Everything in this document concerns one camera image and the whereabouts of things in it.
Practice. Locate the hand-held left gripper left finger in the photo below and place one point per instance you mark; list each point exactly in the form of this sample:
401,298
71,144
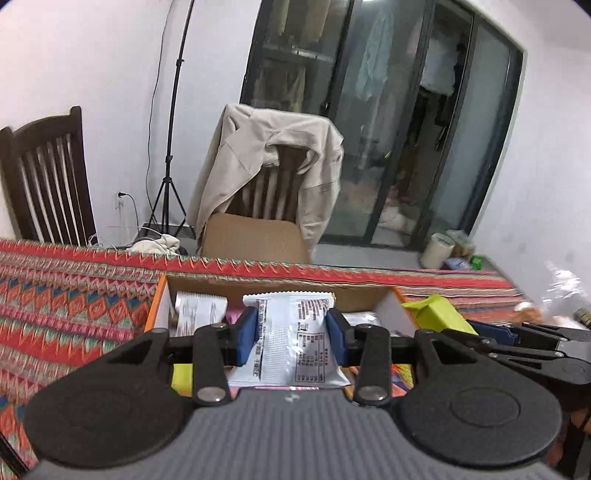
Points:
247,337

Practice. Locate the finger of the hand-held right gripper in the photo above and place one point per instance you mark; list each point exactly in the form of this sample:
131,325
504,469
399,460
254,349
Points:
508,359
494,333

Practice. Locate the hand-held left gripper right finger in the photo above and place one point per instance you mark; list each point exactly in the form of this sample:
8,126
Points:
334,337

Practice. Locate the white snack packet black print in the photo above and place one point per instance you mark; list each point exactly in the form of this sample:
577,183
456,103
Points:
286,332

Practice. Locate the orange cardboard box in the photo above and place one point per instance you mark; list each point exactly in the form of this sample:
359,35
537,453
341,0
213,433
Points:
360,295

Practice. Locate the green snack packet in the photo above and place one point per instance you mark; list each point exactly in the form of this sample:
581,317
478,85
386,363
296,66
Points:
182,378
434,314

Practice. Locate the pink snack packet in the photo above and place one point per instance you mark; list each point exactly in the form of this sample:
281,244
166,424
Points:
233,317

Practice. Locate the green carton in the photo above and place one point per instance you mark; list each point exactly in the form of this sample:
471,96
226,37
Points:
475,263

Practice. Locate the yellow brown snack packet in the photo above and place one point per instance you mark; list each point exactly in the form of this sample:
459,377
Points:
401,376

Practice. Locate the blue pack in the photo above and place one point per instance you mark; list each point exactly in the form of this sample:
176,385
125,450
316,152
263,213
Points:
457,264

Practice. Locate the clear plastic bag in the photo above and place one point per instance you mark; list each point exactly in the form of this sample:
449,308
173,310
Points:
561,284

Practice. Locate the wooden chair with cushion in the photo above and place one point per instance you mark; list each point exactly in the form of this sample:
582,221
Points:
254,240

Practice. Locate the white trash bin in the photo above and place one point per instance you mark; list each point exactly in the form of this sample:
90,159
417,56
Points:
436,254

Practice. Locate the cream cloth bag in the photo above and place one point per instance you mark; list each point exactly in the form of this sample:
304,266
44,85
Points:
154,244

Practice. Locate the white cloth bundle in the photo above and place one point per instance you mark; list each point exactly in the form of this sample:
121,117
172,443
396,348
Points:
397,220

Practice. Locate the black sliding glass door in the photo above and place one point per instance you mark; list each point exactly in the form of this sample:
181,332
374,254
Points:
369,161

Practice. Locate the patterned red tablecloth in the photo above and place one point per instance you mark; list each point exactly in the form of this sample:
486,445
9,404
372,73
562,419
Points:
69,300

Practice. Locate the beige jacket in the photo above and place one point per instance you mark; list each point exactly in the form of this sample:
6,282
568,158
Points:
244,152

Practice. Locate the studio light on stand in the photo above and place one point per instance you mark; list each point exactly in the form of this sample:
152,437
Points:
174,113

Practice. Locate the dark wooden chair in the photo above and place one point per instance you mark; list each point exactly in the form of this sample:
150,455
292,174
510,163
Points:
44,124

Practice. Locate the wall outlet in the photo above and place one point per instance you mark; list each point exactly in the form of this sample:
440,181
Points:
121,196

